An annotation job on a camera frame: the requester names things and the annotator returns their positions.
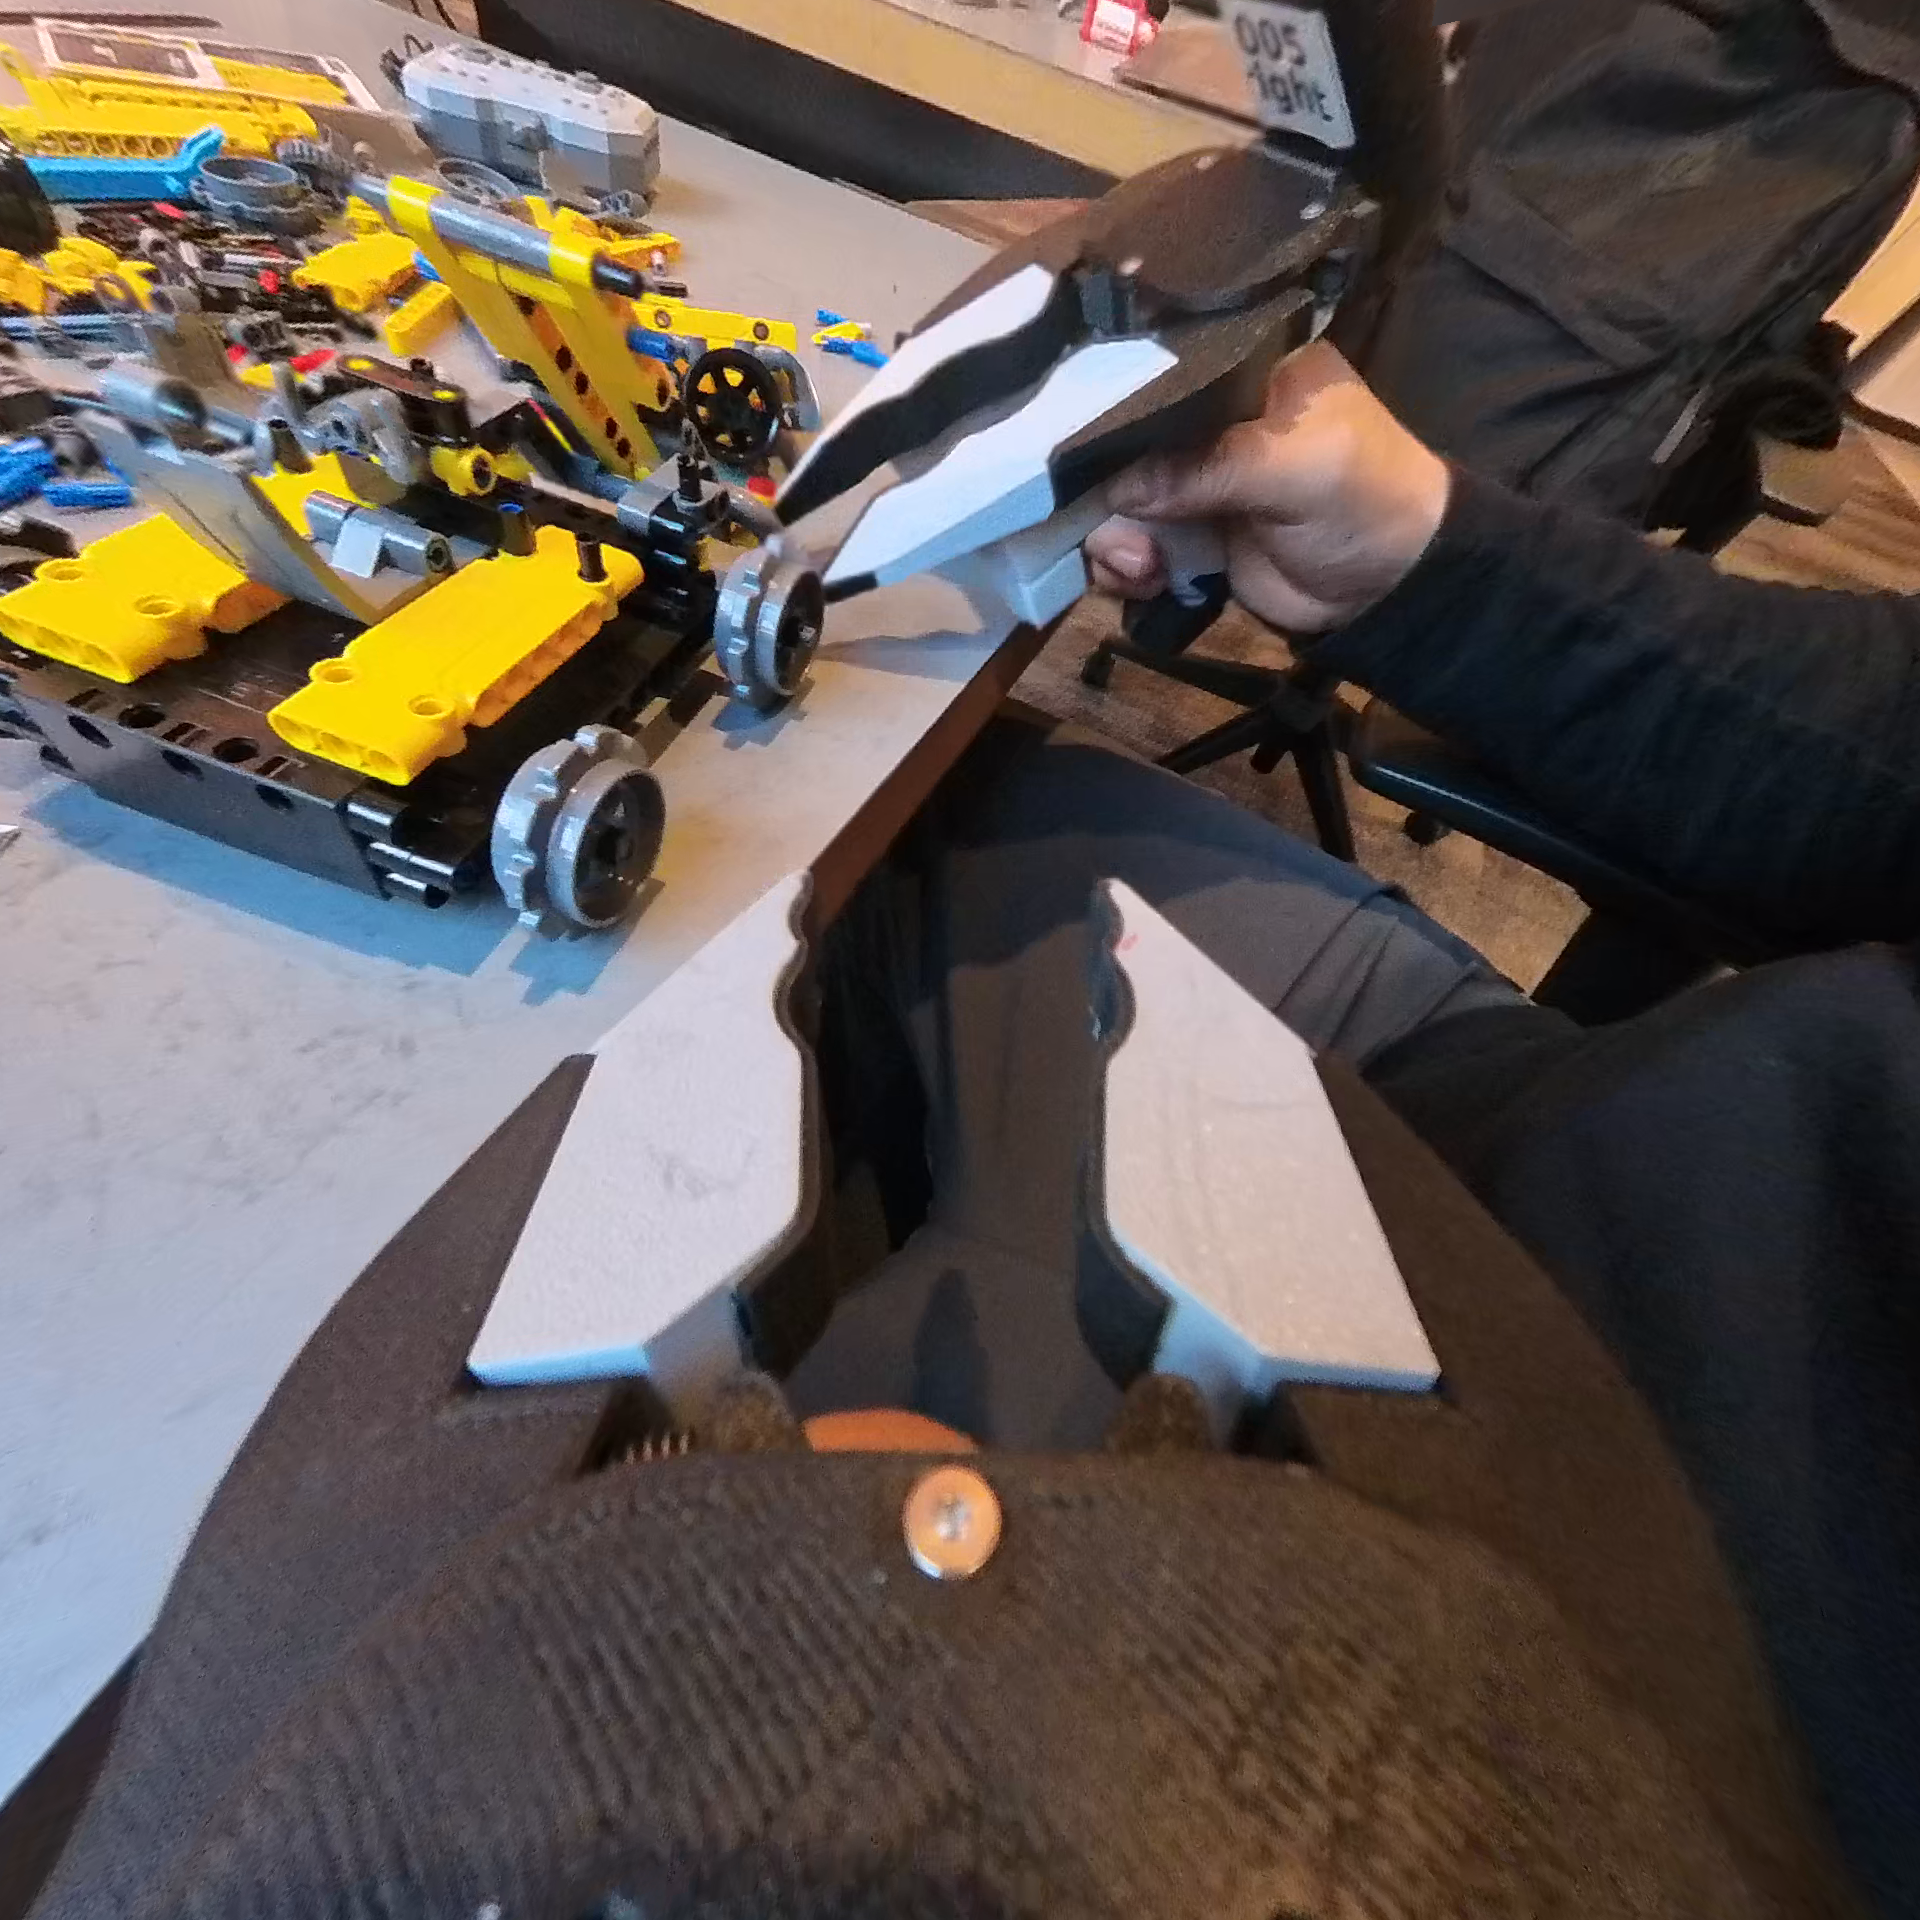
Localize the yellow toy frame part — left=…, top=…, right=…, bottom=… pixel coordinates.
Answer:
left=0, top=41, right=324, bottom=155

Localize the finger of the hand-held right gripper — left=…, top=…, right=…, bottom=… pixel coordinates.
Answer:
left=769, top=258, right=1086, bottom=529
left=820, top=335, right=1181, bottom=606

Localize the yellow black sticker sheet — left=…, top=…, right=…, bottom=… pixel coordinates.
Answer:
left=28, top=11, right=385, bottom=115

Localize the pile of small building pieces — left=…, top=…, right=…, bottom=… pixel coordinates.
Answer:
left=0, top=149, right=453, bottom=548

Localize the person's left hand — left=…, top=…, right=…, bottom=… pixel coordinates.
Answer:
left=804, top=1405, right=980, bottom=1457

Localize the black backpack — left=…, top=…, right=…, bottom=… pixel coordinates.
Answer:
left=1352, top=0, right=1910, bottom=548

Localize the yellow toy vehicle model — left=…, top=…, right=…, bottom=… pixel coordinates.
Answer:
left=0, top=172, right=835, bottom=938

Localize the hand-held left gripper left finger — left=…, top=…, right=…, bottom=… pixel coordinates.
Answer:
left=466, top=874, right=821, bottom=1394

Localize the tan office desk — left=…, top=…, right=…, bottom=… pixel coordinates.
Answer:
left=473, top=0, right=1277, bottom=205

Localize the grey toy motor hub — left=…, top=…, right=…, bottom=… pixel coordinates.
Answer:
left=395, top=39, right=665, bottom=205

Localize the blue curved toy panel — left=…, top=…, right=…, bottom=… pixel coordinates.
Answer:
left=19, top=125, right=229, bottom=205

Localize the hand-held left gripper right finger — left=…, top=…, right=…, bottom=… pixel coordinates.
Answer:
left=1089, top=879, right=1445, bottom=1394

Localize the person's right hand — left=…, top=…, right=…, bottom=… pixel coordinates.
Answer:
left=1081, top=342, right=1455, bottom=635

